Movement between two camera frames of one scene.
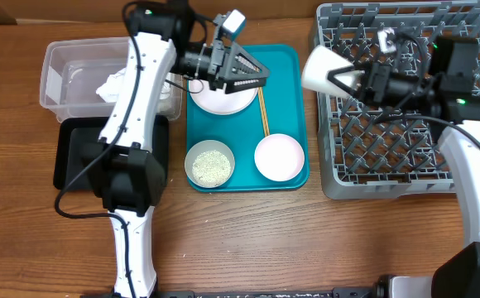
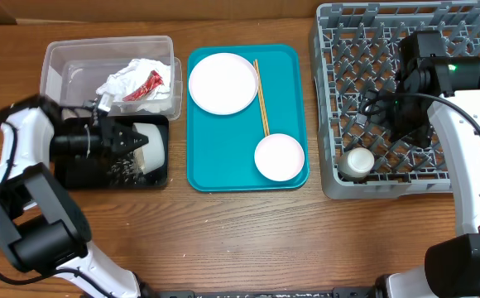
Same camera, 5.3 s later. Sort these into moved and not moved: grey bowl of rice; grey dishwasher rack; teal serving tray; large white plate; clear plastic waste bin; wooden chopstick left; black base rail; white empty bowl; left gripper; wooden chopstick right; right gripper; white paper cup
Moved: grey bowl of rice; left gripper; right gripper; white paper cup
Not moved: clear plastic waste bin; wooden chopstick right; wooden chopstick left; black base rail; teal serving tray; grey dishwasher rack; large white plate; white empty bowl
